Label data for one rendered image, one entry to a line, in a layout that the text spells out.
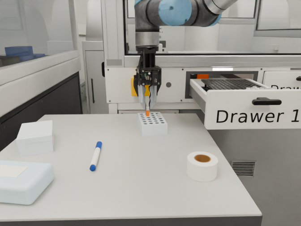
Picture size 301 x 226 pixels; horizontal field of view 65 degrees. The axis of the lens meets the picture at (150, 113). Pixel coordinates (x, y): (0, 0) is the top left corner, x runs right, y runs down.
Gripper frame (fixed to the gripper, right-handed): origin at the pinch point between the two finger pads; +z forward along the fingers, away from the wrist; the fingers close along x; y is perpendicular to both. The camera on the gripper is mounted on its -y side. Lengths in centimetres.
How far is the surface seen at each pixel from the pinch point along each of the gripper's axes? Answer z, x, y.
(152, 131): 5.9, 0.0, 9.6
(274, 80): -5, 53, -6
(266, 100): -7.5, 26.9, 26.2
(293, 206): 59, 74, -6
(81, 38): -16, -57, -343
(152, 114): 3.6, 1.7, -0.3
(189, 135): 7.4, 12.0, 11.1
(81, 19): -46, -54, -343
